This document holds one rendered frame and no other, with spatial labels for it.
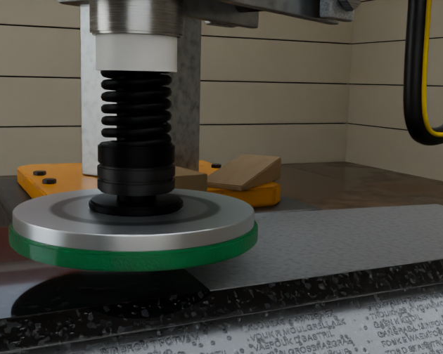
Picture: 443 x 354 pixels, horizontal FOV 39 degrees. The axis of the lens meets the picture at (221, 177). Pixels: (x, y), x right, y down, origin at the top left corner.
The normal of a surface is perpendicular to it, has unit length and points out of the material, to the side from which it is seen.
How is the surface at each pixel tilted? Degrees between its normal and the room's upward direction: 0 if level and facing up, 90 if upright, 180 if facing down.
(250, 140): 90
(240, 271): 0
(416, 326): 45
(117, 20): 90
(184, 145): 90
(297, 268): 0
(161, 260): 90
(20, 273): 0
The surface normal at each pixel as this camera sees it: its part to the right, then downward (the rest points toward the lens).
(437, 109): -0.90, 0.04
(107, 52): -0.58, 0.11
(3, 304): 0.02, -0.99
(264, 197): 0.42, 0.14
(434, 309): 0.32, -0.60
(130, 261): 0.08, 0.15
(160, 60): 0.69, 0.12
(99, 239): -0.13, 0.14
